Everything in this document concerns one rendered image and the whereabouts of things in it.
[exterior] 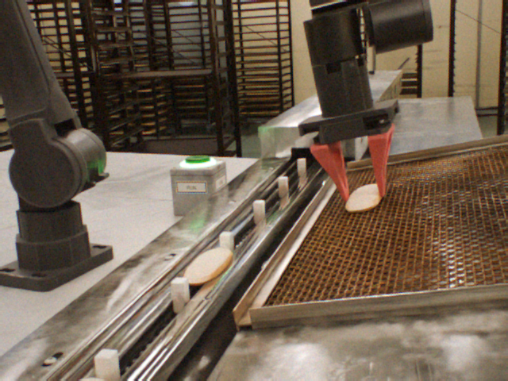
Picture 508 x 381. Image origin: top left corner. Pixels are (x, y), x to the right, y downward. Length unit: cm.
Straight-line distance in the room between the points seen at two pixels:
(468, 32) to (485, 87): 62
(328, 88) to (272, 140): 50
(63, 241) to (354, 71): 38
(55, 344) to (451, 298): 30
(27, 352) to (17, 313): 19
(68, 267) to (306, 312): 41
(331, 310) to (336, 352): 5
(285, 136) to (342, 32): 51
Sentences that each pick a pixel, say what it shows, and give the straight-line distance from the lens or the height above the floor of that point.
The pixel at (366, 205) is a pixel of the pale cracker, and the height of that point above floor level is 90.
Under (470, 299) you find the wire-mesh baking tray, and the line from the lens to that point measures 44.
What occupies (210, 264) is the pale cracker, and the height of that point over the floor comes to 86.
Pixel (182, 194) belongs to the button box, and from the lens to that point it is 100.
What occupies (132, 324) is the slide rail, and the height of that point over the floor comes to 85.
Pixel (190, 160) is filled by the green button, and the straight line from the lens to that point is 100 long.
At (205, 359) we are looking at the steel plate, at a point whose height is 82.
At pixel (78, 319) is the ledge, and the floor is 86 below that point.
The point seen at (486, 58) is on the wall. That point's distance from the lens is 771.
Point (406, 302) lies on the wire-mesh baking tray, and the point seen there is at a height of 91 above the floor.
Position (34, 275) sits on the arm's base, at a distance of 80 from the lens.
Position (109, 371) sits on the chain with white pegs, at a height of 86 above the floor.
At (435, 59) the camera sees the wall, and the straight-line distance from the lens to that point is 770.
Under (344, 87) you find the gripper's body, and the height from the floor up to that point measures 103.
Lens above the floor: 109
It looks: 14 degrees down
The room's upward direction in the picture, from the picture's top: 4 degrees counter-clockwise
